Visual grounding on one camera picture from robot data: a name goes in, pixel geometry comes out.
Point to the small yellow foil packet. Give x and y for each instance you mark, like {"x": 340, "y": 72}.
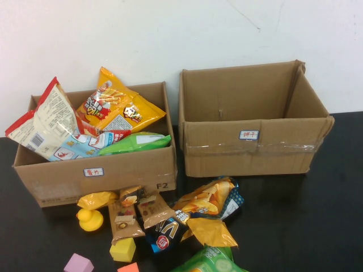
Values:
{"x": 93, "y": 199}

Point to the red white shrimp cracker bag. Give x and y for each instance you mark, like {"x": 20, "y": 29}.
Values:
{"x": 48, "y": 127}

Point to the orange potato fries snack bag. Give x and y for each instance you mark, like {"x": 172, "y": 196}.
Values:
{"x": 96, "y": 109}
{"x": 150, "y": 113}

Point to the green snack bag white label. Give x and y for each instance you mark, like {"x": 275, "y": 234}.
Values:
{"x": 136, "y": 143}

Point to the small orange black snack packet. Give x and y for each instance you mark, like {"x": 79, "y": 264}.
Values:
{"x": 130, "y": 195}

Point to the black blue snack packet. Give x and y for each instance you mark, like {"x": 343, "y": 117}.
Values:
{"x": 166, "y": 235}

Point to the cardboard box with clear tape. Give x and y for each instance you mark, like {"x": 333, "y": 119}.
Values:
{"x": 227, "y": 158}

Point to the cardboard box with F2 print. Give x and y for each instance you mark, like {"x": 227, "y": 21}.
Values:
{"x": 127, "y": 175}

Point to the blue wavy chips bag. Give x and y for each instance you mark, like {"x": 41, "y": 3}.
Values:
{"x": 207, "y": 198}

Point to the large yellow foil packet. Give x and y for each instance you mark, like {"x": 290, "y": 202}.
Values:
{"x": 212, "y": 231}

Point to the yellow rubber duck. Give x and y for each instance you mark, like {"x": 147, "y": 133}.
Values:
{"x": 89, "y": 221}

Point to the green cucumber chips bag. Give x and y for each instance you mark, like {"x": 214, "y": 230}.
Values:
{"x": 210, "y": 262}

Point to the yellow foam cube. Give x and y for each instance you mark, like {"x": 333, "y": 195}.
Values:
{"x": 122, "y": 250}

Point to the orange foam cube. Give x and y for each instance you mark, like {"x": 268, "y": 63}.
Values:
{"x": 129, "y": 267}

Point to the pink foam cube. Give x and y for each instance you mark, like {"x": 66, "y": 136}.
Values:
{"x": 78, "y": 263}

